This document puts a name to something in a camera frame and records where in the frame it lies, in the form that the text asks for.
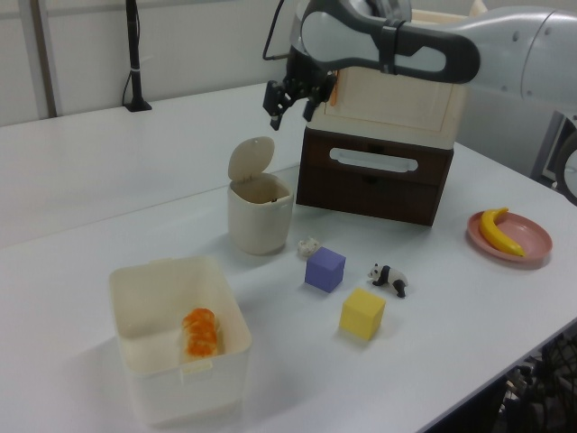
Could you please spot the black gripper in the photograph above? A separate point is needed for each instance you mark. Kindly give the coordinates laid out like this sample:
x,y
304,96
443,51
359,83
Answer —
x,y
311,72

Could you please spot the beige lidded trash can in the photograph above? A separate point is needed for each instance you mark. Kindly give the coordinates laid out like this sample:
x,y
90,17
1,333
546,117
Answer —
x,y
259,216

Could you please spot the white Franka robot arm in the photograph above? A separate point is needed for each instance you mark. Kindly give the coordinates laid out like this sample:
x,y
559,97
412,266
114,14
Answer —
x,y
496,45

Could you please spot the dark wooden drawer cabinet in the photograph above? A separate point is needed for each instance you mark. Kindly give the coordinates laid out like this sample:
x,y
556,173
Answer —
x,y
369,194

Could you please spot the small white toy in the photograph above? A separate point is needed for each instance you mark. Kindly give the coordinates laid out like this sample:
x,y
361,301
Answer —
x,y
308,245

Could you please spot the black pole stand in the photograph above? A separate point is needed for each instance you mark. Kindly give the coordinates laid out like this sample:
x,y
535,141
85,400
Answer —
x,y
133,54

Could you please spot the purple cube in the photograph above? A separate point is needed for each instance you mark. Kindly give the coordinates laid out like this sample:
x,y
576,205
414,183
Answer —
x,y
322,273

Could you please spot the panda figurine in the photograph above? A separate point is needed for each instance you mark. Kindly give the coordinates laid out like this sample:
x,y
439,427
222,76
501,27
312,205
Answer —
x,y
390,277

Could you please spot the yellow cube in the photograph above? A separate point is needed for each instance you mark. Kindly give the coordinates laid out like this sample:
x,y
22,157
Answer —
x,y
360,318

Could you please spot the yellow toy banana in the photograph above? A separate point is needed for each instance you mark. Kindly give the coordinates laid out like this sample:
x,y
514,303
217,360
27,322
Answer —
x,y
493,232

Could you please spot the toy salmon sushi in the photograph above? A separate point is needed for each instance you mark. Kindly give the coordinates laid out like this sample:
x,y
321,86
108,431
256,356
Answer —
x,y
200,334

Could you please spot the white plastic bin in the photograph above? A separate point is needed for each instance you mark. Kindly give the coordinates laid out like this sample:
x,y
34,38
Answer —
x,y
149,306

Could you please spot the pink plate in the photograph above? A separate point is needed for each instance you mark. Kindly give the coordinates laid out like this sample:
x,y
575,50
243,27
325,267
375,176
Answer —
x,y
532,234

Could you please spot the black mesh chair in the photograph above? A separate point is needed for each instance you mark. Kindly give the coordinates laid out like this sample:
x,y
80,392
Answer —
x,y
545,383

